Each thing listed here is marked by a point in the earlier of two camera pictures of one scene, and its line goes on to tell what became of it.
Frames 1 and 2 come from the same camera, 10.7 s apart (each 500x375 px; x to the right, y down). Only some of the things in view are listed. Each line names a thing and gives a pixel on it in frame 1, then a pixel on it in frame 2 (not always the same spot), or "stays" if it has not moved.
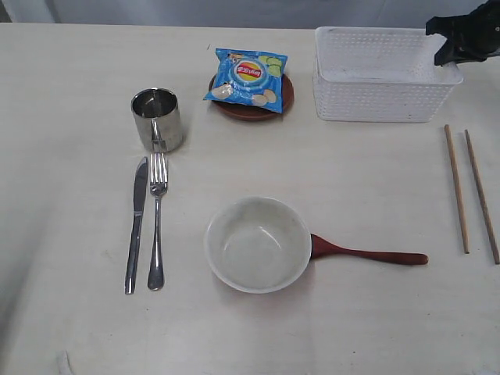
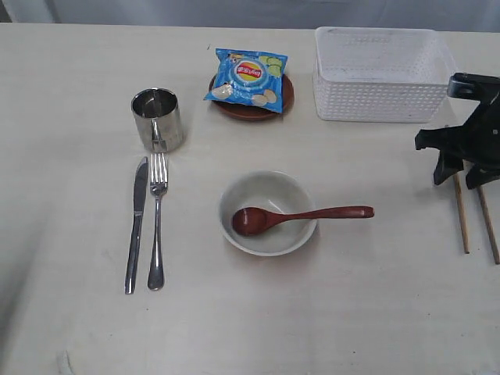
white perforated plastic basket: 380,75 stays
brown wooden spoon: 322,248 -> 257,221
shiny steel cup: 158,116 stays
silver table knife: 141,196 stays
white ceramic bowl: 257,244 -> 275,190
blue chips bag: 249,77 stays
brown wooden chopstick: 481,198 stays
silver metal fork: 158,181 stays
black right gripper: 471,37 -> 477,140
